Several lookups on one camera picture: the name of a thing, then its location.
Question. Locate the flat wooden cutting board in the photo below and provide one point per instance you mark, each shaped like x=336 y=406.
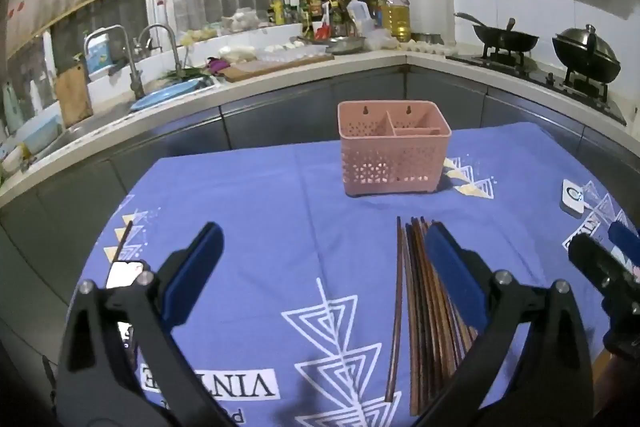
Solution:
x=275 y=66

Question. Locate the pink perforated utensil basket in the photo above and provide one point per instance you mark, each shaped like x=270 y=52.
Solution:
x=390 y=162

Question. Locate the purple vegetable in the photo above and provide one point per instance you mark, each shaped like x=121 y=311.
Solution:
x=216 y=66

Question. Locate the blue plate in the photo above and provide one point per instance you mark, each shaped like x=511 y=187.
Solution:
x=165 y=94

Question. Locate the white plastic jug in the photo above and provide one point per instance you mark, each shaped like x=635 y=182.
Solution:
x=360 y=17

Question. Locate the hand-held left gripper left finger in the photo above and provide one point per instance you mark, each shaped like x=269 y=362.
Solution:
x=195 y=272

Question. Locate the steel sink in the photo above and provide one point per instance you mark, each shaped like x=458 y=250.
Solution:
x=95 y=124

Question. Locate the curved steel faucet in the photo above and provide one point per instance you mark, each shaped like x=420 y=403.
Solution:
x=175 y=52

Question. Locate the kitchen counter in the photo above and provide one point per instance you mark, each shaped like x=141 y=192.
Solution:
x=280 y=107

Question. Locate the black open wok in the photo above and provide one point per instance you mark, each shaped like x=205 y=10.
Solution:
x=505 y=39

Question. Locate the yellow cooking oil bottle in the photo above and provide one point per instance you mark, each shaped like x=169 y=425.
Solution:
x=396 y=19

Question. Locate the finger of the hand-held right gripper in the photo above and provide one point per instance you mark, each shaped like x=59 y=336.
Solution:
x=592 y=259
x=624 y=237

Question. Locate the bundle of wooden chopsticks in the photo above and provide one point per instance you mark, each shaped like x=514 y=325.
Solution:
x=430 y=337

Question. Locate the thin dark chopstick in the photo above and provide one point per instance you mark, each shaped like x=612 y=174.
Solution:
x=122 y=244

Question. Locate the blue and white container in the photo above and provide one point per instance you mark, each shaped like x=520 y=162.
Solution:
x=97 y=54

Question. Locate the reddish brown single chopstick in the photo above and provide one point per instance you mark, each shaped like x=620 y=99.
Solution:
x=397 y=307

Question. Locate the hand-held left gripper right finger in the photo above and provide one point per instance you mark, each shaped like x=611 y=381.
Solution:
x=457 y=277

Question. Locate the metal bowl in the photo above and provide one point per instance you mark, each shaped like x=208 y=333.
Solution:
x=345 y=44

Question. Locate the black gas stove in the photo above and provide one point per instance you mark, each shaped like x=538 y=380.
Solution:
x=540 y=79

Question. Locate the upright wooden cutting board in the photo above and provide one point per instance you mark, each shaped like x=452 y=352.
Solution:
x=74 y=97

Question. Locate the blue printed tablecloth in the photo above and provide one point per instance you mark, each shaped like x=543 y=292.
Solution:
x=275 y=232

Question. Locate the row of condiment bottles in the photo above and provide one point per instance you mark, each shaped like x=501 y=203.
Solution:
x=300 y=12

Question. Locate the tall steel faucet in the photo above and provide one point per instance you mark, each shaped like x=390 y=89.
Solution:
x=131 y=67

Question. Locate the black lidded wok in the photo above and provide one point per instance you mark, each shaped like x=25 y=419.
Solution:
x=587 y=52

